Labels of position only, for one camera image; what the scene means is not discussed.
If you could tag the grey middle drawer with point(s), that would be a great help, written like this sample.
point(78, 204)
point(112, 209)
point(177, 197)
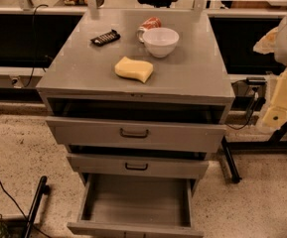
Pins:
point(137, 166)

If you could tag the grey open bottom drawer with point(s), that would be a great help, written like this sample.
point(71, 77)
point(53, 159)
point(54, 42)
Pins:
point(116, 206)

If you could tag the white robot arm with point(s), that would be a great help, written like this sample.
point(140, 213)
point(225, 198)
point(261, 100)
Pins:
point(280, 52)

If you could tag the black table leg frame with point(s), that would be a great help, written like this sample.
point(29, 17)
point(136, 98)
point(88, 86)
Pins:
point(275, 143)

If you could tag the grey top drawer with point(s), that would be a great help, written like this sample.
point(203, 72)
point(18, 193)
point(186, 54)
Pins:
point(136, 135)

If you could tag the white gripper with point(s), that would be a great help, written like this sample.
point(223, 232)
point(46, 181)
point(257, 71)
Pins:
point(276, 114)

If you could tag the white ceramic bowl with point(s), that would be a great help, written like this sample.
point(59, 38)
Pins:
point(160, 42)

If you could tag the black snack bar wrapper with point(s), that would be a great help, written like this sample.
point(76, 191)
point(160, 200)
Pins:
point(106, 38)

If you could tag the black floor stand leg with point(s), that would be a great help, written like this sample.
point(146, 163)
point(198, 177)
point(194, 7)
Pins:
point(42, 189)

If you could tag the red soda can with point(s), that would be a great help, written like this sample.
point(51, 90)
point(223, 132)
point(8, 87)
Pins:
point(150, 23)

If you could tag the black power adapter with cable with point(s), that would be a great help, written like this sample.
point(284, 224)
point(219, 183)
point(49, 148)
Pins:
point(249, 99)

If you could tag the grey drawer cabinet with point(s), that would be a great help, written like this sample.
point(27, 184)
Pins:
point(190, 85)

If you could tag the yellow sponge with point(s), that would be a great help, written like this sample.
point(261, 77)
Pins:
point(134, 69)

